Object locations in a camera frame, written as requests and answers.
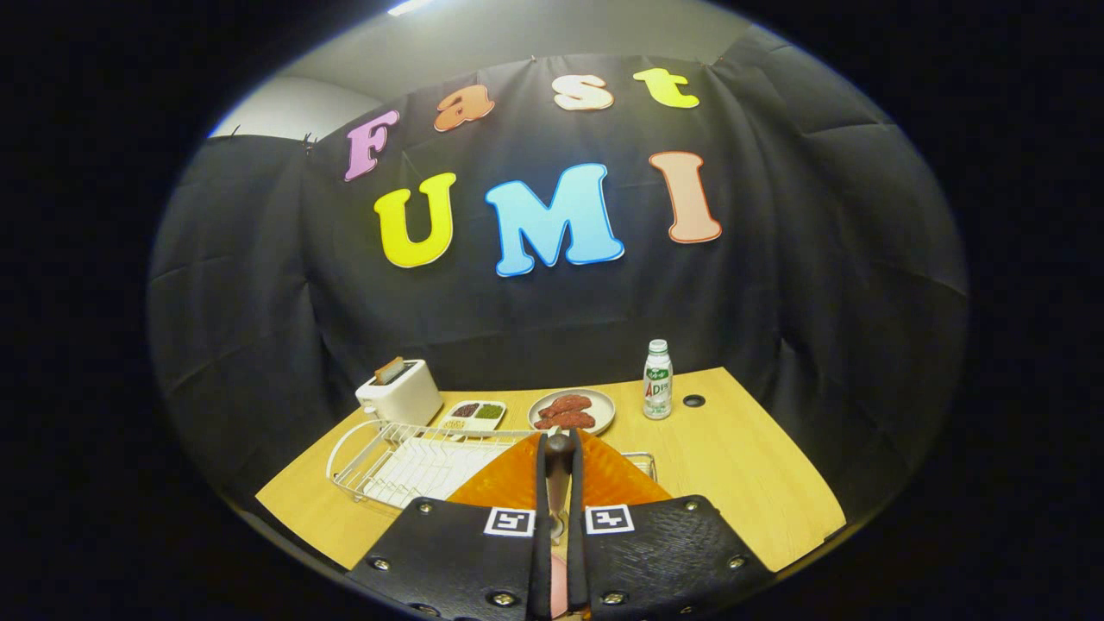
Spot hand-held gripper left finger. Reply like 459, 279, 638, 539
345, 431, 553, 621

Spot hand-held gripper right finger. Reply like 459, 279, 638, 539
565, 429, 773, 621

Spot white wire dish rack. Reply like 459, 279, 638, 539
326, 420, 553, 510

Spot beige round plate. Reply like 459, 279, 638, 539
528, 388, 617, 437

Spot white drain tray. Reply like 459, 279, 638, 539
362, 436, 510, 508

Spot white compartment tray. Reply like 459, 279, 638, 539
440, 399, 508, 435

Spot white toaster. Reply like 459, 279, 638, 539
355, 358, 444, 427

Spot white bottle with green label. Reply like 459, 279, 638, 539
643, 339, 674, 421

